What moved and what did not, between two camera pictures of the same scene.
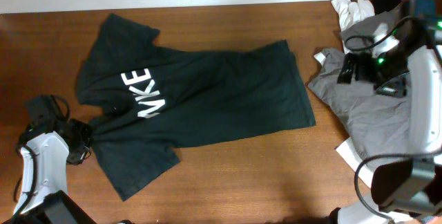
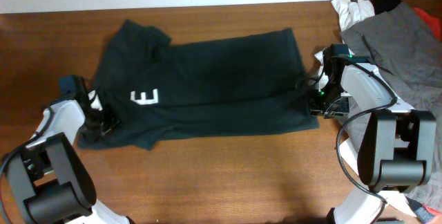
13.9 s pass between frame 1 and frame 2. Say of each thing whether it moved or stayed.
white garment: stayed
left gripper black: moved
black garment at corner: stayed
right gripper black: moved
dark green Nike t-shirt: moved
